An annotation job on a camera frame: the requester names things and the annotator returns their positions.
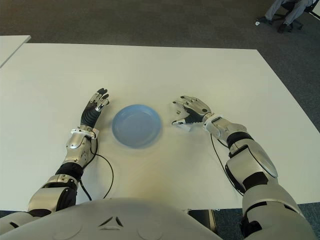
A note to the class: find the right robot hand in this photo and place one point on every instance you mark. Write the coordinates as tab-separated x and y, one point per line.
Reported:
198	110

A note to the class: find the white side table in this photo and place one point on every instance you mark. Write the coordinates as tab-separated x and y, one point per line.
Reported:
11	48

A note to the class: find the white charger plug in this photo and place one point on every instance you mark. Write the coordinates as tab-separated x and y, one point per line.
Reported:
188	128

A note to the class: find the seated person legs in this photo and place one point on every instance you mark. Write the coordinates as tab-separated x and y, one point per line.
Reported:
291	11

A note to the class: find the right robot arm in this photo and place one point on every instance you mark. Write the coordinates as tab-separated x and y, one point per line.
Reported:
250	160

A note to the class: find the grey robot torso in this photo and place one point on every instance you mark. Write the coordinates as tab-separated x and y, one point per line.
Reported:
112	222

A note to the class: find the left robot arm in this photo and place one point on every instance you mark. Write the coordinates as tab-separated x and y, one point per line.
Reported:
75	155

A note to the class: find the blue round plate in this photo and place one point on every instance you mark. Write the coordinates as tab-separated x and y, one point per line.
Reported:
137	126

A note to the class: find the black office chair base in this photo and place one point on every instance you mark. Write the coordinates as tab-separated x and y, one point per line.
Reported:
280	15

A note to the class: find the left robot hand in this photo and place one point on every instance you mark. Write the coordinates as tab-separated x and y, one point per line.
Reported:
89	115

